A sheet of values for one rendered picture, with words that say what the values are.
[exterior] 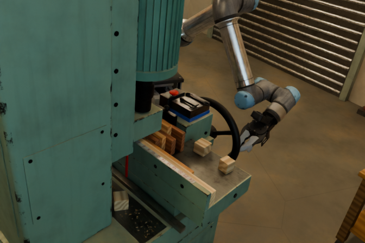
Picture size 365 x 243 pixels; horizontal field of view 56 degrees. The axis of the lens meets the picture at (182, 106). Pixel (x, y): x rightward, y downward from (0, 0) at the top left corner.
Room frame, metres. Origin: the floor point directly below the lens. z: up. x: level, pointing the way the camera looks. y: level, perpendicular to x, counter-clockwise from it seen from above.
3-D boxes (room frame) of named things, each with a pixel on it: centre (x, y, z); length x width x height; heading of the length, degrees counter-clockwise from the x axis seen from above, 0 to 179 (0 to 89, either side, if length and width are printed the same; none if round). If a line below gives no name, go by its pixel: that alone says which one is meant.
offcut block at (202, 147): (0.86, -0.07, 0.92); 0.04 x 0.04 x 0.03; 53
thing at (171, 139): (0.90, 0.10, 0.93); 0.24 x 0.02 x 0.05; 50
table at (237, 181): (0.92, 0.05, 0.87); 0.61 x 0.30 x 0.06; 50
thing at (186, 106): (1.00, -0.01, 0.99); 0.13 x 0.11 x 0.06; 50
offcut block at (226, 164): (0.79, -0.14, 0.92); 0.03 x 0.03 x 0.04; 45
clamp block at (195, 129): (0.99, -0.01, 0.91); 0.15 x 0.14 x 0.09; 50
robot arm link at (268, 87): (1.32, -0.33, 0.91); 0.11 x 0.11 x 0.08; 49
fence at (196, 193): (0.81, 0.14, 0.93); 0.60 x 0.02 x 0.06; 50
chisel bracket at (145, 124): (0.83, 0.13, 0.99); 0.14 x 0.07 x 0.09; 140
